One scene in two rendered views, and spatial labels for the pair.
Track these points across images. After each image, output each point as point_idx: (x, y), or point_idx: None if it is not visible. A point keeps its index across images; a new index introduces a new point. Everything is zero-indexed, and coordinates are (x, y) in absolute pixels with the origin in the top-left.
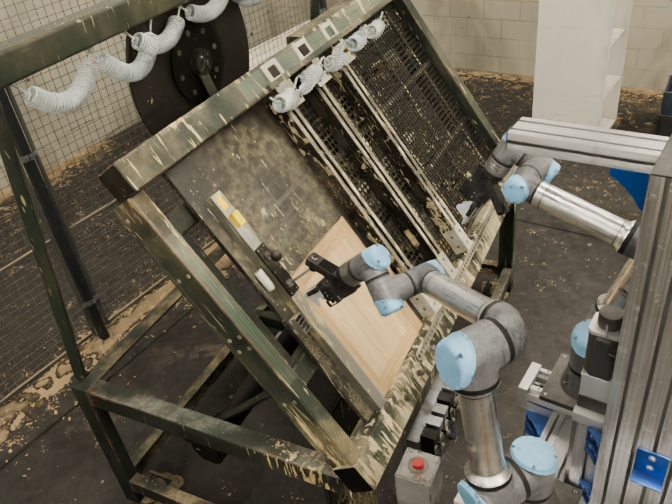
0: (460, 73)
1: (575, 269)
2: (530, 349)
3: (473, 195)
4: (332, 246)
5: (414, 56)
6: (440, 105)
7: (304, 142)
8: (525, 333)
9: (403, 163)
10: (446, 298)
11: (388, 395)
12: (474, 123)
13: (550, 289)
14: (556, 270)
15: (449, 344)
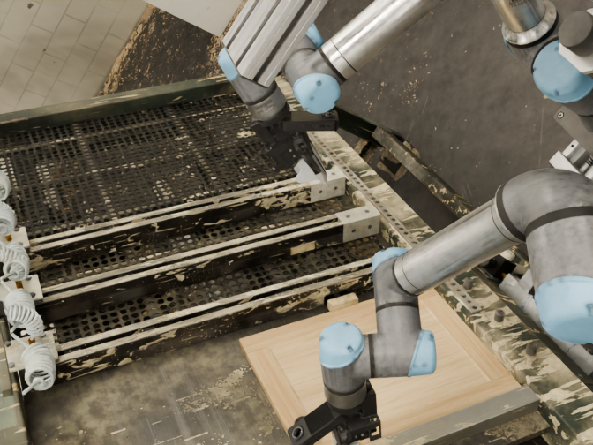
0: (107, 86)
1: (405, 49)
2: (490, 144)
3: (293, 153)
4: (278, 373)
5: (59, 141)
6: (138, 133)
7: (112, 354)
8: (579, 177)
9: (197, 217)
10: (452, 268)
11: (520, 378)
12: (179, 99)
13: (419, 88)
14: (398, 72)
15: (559, 314)
